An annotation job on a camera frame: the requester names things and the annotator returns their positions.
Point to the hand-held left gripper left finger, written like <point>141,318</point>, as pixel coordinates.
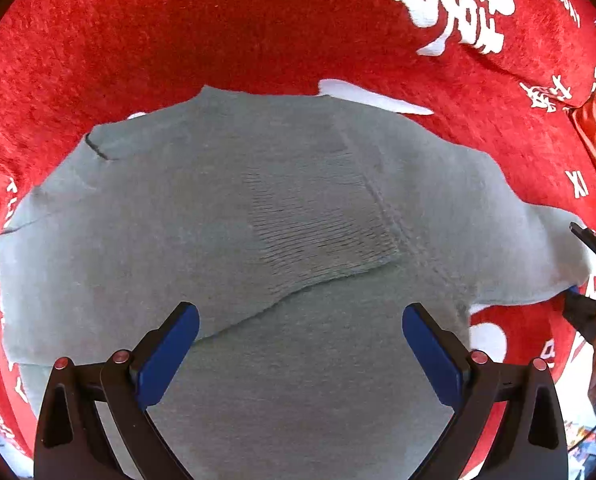
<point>170,345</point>

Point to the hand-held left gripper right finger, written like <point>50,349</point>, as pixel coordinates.
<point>430,345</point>

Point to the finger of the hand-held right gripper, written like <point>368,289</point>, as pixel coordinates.
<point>590,239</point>
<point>583,310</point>

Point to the grey knit sweater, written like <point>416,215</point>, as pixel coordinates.
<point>278,185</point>

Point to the red printed blanket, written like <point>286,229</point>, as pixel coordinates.
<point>228,25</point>

